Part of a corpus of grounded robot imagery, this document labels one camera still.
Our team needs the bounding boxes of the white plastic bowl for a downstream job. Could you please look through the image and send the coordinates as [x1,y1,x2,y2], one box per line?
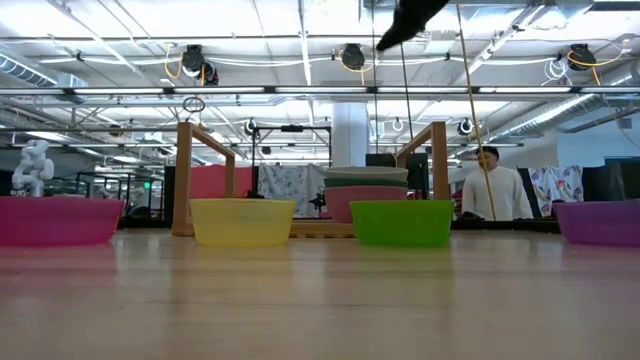
[323,166,410,182]

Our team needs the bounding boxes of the salmon pink plastic bowl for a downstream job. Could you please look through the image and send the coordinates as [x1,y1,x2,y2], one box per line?
[323,185,409,225]

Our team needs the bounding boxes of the green translucent plastic bowl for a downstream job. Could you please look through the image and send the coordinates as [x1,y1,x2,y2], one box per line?
[349,199,456,247]

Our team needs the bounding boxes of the purple translucent plastic bowl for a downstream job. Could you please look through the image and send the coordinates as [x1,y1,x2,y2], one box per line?
[553,198,640,247]

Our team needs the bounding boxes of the magenta translucent plastic bowl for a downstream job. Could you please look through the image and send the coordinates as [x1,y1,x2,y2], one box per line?
[0,195,125,247]

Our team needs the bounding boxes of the wooden slatted shelf rack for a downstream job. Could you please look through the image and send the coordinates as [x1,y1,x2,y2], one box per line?
[170,121,450,239]

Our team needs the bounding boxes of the person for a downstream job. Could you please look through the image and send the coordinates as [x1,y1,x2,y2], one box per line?
[460,145,534,222]

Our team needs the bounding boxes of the white patterned cloth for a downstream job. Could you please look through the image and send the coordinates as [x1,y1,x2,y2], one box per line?
[257,163,329,219]

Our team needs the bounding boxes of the floral patterned cloth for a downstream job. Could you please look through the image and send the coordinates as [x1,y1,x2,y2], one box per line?
[528,165,584,218]

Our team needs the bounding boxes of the orange red partition panel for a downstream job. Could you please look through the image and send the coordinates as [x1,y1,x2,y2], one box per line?
[189,164,257,200]

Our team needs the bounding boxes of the yellow translucent plastic bowl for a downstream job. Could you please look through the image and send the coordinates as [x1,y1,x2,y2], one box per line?
[189,198,297,247]

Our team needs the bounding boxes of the black hanging cable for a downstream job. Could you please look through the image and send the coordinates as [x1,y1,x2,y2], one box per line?
[397,42,415,141]

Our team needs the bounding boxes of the black ceiling cable reel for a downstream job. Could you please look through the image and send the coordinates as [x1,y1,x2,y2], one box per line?
[179,43,220,86]
[566,42,597,73]
[338,43,370,72]

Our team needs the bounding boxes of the yellow cable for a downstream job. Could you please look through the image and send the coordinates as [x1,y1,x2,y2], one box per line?
[454,0,497,221]

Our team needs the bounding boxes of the black metal stand frame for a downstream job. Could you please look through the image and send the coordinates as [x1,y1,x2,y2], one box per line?
[248,124,334,221]

